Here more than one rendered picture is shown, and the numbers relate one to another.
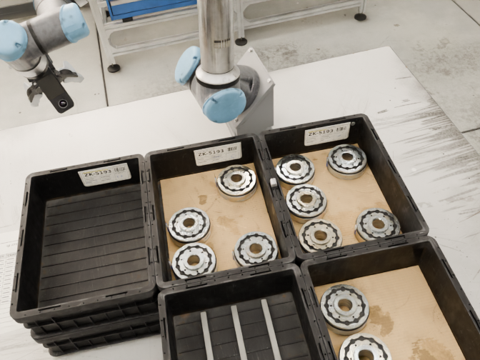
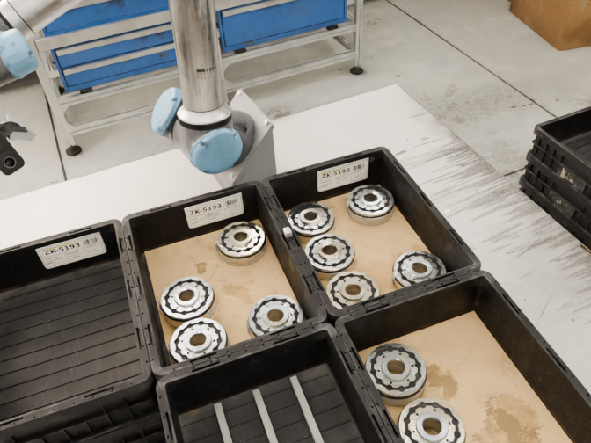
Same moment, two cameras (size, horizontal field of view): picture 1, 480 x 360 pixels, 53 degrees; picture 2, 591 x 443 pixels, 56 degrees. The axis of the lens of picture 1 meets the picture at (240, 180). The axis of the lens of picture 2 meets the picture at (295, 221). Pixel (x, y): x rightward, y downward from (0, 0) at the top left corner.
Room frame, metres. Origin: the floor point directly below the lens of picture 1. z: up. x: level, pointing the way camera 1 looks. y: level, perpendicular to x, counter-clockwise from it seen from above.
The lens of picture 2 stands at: (-0.03, 0.04, 1.70)
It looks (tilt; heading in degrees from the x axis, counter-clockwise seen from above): 44 degrees down; 350
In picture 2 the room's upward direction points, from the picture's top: 4 degrees counter-clockwise
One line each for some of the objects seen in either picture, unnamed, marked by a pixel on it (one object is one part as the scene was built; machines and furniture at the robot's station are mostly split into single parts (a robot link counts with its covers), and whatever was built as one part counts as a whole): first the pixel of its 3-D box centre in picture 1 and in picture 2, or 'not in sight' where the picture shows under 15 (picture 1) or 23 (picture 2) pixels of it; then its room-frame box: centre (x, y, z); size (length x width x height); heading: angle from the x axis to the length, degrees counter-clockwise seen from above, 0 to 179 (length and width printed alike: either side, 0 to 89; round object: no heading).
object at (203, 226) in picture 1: (188, 223); (186, 297); (0.68, 0.13, 0.86); 0.10 x 0.10 x 0.01
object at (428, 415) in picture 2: (366, 357); (432, 426); (0.32, -0.21, 0.86); 0.05 x 0.05 x 0.01
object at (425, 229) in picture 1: (335, 181); (361, 222); (0.73, -0.23, 0.92); 0.40 x 0.30 x 0.02; 7
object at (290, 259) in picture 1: (213, 203); (215, 266); (0.69, 0.07, 0.92); 0.40 x 0.30 x 0.02; 7
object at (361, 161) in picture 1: (347, 158); (370, 199); (0.85, -0.29, 0.86); 0.10 x 0.10 x 0.01
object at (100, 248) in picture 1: (92, 241); (61, 333); (0.65, 0.37, 0.87); 0.40 x 0.30 x 0.11; 7
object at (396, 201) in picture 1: (333, 193); (361, 240); (0.73, -0.23, 0.87); 0.40 x 0.30 x 0.11; 7
